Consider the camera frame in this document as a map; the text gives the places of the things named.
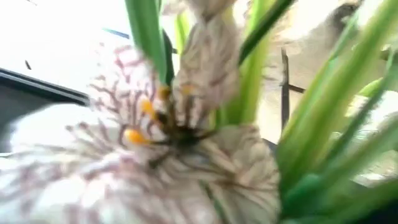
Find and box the white artificial flower spray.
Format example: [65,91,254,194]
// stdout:
[0,0,398,224]

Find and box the black table mat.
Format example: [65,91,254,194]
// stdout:
[0,83,91,153]

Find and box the black aluminium table frame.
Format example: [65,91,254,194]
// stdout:
[0,67,91,106]

